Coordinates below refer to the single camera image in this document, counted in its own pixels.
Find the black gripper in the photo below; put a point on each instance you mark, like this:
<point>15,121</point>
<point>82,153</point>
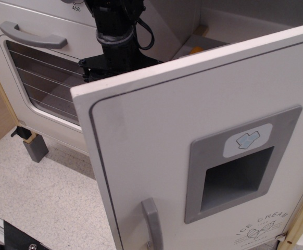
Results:
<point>114,61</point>

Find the white toy fridge door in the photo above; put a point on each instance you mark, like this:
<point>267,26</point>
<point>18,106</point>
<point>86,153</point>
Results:
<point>139,127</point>

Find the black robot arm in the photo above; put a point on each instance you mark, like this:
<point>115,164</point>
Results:
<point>116,32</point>

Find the white fridge cabinet interior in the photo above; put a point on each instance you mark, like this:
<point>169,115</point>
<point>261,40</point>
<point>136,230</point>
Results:
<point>173,22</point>

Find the yellow object inside fridge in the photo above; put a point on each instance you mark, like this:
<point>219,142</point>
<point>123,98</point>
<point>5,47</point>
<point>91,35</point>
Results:
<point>196,49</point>

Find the white toy oven door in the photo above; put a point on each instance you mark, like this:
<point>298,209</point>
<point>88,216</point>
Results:
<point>37,81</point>

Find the black clamp on leg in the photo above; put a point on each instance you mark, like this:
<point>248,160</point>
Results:
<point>22,132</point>

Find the grey kitchen leg foot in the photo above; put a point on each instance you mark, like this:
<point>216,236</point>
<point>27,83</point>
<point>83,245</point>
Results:
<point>37,148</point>

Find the grey ice dispenser panel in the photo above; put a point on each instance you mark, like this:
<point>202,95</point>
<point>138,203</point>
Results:
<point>236,165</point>

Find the grey oven door handle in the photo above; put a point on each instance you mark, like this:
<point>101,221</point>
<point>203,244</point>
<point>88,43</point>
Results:
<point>52,41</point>

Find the grey fridge door handle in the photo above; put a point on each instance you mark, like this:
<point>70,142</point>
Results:
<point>151,217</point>

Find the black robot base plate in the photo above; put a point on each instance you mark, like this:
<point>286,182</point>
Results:
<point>17,239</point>

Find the beige wooden side frame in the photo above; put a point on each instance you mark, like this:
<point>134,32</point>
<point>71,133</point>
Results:
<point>295,226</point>

